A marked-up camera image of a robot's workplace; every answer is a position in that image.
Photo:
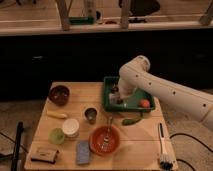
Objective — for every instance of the black stand post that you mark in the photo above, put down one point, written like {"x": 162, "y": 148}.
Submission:
{"x": 16, "y": 149}

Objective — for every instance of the orange bowl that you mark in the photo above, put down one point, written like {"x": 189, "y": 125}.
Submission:
{"x": 96, "y": 141}

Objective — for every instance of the small metal cup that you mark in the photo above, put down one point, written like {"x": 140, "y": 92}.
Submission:
{"x": 90, "y": 115}

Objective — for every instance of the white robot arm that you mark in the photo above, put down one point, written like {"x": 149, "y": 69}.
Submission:
{"x": 135, "y": 75}

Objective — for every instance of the blue grey sponge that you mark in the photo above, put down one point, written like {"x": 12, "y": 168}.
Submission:
{"x": 82, "y": 152}

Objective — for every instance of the white handled dish brush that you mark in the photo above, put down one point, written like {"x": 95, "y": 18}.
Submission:
{"x": 165, "y": 160}

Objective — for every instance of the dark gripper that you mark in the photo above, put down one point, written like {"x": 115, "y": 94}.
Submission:
{"x": 114, "y": 95}

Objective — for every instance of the green chili pepper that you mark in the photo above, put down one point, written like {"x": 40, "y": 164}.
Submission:
{"x": 131, "y": 121}

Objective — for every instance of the green box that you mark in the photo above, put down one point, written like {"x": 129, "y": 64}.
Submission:
{"x": 81, "y": 20}

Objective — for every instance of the green plastic tray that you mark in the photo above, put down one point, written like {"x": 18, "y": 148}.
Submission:
{"x": 108, "y": 82}

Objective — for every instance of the wooden table leg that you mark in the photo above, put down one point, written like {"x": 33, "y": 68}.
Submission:
{"x": 124, "y": 20}

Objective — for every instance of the metal fork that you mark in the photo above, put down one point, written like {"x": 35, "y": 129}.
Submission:
{"x": 106, "y": 137}

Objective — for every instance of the yellow banana piece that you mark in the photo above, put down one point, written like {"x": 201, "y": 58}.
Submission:
{"x": 56, "y": 115}

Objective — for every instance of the dark brown bowl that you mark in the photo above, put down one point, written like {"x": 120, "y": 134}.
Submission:
{"x": 59, "y": 95}

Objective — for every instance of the light grey towel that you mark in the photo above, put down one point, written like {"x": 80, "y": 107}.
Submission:
{"x": 133, "y": 100}

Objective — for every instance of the orange tomato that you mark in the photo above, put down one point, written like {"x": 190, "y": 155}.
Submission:
{"x": 144, "y": 103}

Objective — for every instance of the green plastic cup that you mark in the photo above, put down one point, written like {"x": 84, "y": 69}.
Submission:
{"x": 56, "y": 136}

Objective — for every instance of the white cup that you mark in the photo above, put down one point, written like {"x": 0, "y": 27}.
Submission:
{"x": 70, "y": 128}

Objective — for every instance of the brown wooden block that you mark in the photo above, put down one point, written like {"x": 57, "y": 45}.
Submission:
{"x": 47, "y": 155}

